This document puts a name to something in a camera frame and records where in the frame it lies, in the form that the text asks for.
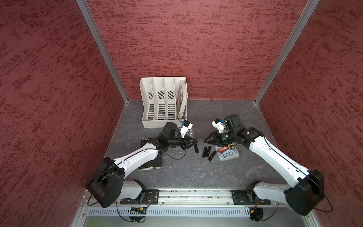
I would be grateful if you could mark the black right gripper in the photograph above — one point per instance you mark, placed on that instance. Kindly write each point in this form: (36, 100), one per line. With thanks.
(215, 139)

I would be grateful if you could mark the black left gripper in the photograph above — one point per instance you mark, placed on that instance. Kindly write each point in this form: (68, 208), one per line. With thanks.
(185, 142)

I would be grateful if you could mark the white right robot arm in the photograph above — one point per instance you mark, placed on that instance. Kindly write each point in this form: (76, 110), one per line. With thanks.
(304, 189)

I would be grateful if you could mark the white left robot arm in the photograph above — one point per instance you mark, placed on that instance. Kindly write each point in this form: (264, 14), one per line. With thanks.
(108, 185)

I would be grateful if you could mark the clear acrylic lipstick organizer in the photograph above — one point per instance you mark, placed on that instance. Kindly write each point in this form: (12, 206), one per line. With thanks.
(187, 134)

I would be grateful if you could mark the book standing in file organizer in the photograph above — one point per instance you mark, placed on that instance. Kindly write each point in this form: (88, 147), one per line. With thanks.
(182, 97)

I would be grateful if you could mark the white perforated file organizer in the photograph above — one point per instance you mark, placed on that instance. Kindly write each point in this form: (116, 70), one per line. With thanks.
(159, 95)

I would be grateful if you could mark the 143-Storey Treehouse book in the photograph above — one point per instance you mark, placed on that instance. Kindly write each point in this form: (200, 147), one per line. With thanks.
(227, 153)

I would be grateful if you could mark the black Maugham paperback book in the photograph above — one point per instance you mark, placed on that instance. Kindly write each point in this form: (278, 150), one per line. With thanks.
(157, 163)

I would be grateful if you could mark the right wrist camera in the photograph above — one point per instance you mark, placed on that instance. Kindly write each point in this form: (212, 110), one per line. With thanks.
(220, 125)

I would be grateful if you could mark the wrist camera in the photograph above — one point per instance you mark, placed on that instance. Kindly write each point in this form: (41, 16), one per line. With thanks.
(185, 127)
(220, 125)

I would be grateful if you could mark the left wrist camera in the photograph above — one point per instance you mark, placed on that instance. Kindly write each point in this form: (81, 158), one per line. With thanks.
(185, 127)

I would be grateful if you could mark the aluminium mounting rail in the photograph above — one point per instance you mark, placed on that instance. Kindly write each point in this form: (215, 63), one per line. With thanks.
(182, 197)

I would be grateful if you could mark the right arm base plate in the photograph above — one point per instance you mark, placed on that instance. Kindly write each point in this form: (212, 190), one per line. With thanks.
(247, 197)

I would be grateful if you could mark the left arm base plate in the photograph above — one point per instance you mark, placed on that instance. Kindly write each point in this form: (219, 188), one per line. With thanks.
(147, 197)

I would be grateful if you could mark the right aluminium corner post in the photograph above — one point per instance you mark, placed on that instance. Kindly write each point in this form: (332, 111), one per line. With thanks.
(293, 37)

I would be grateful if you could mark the aluminium corner post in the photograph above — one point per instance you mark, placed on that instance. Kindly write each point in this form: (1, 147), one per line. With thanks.
(293, 37)
(87, 15)

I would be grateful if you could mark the left aluminium corner post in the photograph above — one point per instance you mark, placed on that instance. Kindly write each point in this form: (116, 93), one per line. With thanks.
(87, 15)

